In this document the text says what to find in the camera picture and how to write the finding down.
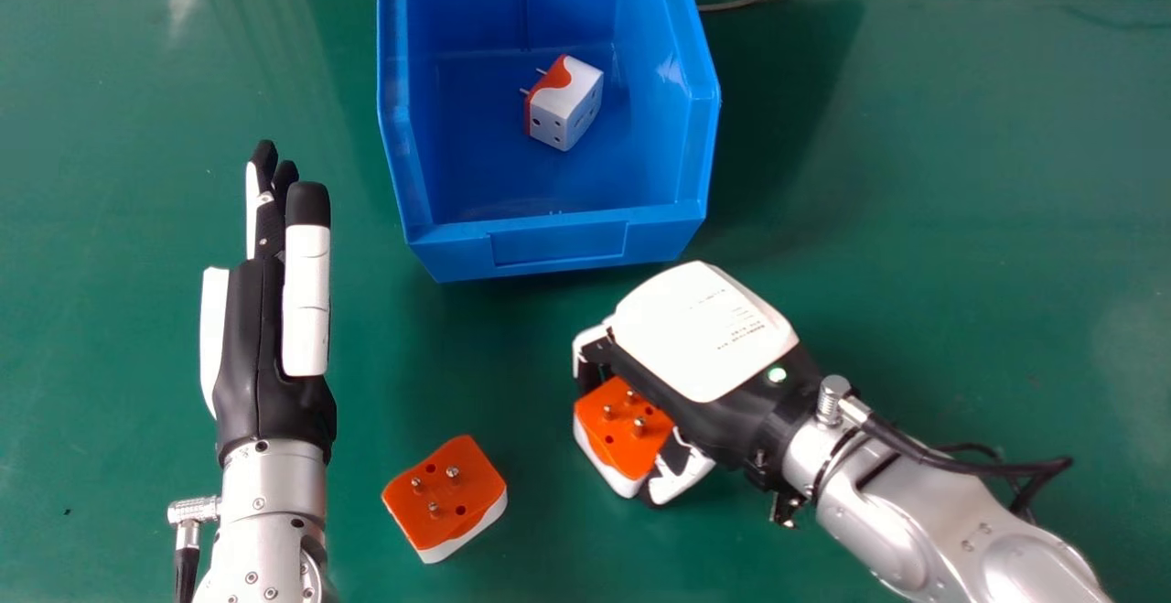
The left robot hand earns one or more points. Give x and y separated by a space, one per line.
261 338

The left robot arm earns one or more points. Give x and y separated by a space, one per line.
265 530

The blue plastic bin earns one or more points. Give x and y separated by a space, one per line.
540 109

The white-and-orange plug adapter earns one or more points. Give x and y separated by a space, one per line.
617 434
445 498
565 102

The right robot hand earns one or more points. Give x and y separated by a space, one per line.
700 347

